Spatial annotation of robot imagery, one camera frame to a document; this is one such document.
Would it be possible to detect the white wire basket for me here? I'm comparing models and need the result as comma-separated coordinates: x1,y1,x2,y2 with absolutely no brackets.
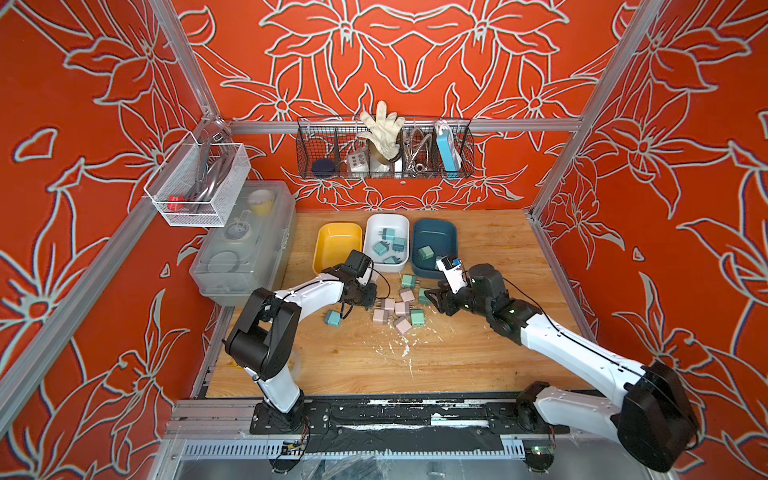
144,134,250,228

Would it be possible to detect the pink plug bottom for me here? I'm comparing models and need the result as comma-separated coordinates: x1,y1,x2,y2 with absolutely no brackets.
393,317,413,335

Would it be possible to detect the green plug top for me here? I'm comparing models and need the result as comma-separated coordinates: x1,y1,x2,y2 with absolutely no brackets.
401,274,417,289

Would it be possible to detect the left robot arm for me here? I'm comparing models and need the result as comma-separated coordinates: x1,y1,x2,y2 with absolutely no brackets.
224,250,377,428

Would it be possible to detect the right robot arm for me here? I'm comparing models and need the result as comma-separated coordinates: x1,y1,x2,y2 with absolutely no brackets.
426,256,700,472

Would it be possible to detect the white socket cube in basket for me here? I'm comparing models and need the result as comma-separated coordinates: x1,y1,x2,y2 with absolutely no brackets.
346,148,370,178

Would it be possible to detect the white storage box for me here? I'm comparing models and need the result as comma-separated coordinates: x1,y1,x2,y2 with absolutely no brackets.
363,213,410,273

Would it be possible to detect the light blue box in basket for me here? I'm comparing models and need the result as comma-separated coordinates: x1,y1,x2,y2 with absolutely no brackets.
435,120,461,178

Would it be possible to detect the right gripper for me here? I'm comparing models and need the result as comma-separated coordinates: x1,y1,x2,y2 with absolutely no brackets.
421,279,493,321

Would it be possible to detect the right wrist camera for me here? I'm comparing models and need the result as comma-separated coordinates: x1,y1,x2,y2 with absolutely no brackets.
436,255,467,293

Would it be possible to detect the red object in basket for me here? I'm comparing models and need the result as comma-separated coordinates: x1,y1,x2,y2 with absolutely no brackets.
165,195,186,212

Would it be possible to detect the green plug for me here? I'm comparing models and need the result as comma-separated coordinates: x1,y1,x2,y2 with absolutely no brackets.
418,289,431,305
417,245,435,261
410,309,426,327
401,274,417,289

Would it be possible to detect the cream rubber glove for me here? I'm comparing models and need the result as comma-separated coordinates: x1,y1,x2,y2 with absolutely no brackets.
358,100,406,162

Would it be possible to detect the dark teal storage box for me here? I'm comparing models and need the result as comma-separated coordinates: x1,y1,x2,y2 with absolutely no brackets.
411,218,459,279

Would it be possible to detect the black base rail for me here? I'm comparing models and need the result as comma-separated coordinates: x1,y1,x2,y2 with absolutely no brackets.
249,392,570,435

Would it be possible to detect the yellow storage box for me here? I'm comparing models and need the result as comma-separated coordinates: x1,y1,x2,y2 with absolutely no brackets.
312,222,363,274

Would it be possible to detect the black wire wall basket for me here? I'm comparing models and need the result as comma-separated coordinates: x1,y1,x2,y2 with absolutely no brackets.
296,114,478,180

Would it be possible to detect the clear plastic lidded container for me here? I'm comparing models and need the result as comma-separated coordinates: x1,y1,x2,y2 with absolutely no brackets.
189,181,297,307

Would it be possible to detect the pink plug centre upper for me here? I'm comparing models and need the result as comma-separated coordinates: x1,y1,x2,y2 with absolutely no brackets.
400,289,415,303

